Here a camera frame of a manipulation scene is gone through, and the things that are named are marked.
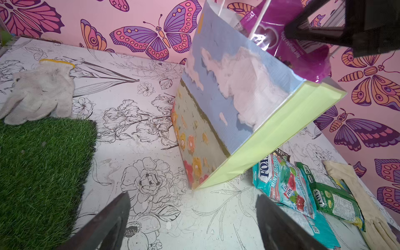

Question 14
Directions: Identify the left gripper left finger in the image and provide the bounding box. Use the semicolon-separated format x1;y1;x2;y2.
58;192;130;250

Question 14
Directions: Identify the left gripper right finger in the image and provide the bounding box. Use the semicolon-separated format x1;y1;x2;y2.
255;194;326;250

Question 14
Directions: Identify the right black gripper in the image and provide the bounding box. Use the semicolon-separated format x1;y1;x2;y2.
284;0;400;57

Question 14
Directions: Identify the teal Fox's candy bag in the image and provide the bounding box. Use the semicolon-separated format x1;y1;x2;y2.
252;152;317;219

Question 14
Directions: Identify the purple grape candy bag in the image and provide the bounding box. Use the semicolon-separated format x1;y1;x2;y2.
252;1;331;83

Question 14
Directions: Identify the white paper gift bag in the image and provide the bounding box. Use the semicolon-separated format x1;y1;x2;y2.
171;1;346;190

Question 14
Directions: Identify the green snack packet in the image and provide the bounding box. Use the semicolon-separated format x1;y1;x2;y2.
296;162;365;231

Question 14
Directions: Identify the brown M&M's candy packet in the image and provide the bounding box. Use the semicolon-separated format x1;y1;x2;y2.
274;149;291;161

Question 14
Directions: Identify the green artificial grass mat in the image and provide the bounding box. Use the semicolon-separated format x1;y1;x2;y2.
1;118;97;250

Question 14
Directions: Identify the beige leather glove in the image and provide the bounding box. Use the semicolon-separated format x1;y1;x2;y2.
323;161;400;250

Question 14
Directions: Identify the white knit work glove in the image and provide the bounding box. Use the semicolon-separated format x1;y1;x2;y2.
1;59;75;125

